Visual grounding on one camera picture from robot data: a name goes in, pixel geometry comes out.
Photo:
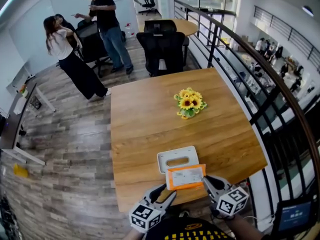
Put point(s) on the person's left forearm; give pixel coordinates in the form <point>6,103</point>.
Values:
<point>133,235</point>

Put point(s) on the black trash bin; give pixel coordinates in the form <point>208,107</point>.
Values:
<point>123,36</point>

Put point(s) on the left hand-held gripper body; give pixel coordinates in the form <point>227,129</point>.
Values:
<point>145,216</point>

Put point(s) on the black balcony railing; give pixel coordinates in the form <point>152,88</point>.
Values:
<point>287,29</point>

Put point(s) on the round wooden table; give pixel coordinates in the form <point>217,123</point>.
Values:
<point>186,26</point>

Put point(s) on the orange and green item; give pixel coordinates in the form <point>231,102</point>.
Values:
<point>24,90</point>

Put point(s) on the black railing with wooden handrail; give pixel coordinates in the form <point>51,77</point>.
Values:
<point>272,84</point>

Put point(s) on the orange and white tissue pack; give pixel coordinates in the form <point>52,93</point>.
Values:
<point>186,176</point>

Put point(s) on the person's torso dark shirt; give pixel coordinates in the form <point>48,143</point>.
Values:
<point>190,230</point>

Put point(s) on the yellow object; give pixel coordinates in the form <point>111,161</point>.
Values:
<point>20,170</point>

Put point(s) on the long ceiling light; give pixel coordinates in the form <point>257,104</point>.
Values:
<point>10,1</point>

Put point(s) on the person's right forearm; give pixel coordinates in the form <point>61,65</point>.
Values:
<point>243,230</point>

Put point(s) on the domed pendant lamp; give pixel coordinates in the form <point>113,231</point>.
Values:
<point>308,11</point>

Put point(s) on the black mesh office chair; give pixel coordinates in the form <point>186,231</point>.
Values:
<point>149,2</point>
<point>162,51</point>
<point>91,41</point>
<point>160,25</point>

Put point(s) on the white flat item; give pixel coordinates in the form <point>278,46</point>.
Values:
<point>19,105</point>

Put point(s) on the white tissue box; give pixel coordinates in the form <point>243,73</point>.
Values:
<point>177,152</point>

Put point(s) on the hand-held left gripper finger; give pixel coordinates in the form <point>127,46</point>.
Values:
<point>150,192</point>
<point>168,200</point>

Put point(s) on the dark screen with blue display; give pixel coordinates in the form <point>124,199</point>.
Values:
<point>295,216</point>

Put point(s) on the sunflower bouquet in green vase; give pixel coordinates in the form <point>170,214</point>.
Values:
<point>190,102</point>

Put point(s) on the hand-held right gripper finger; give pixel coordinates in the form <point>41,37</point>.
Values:
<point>210,190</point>
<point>223,182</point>

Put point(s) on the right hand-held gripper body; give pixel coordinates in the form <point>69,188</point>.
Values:
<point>232,201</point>

